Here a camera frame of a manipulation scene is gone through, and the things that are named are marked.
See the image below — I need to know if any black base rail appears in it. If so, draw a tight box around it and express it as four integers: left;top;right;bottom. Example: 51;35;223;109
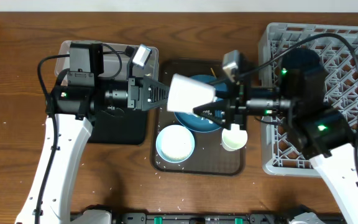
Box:
70;205;347;224

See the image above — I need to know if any pink cup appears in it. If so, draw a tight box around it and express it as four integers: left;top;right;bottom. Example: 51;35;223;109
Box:
167;73;216;113

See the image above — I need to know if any blue plate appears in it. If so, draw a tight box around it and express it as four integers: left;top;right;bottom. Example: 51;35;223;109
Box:
174;75;221;133

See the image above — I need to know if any light blue rice bowl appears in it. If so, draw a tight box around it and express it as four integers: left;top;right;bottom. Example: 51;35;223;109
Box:
155;124;195;164

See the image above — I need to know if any grey dishwasher rack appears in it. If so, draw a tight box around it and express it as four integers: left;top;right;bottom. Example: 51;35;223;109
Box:
258;22;358;177

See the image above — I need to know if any white green cup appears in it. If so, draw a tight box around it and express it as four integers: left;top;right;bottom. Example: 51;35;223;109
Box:
221;124;248;151

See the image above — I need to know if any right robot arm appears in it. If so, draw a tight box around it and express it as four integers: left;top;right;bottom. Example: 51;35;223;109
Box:
193;48;358;223

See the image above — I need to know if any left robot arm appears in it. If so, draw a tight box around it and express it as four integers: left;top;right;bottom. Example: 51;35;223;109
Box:
16;40;168;223

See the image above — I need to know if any clear plastic bin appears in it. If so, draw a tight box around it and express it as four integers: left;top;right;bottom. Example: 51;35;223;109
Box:
54;40;160;96

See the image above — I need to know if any black plastic tray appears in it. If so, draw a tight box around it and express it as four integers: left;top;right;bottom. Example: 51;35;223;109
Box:
88;109;148;145

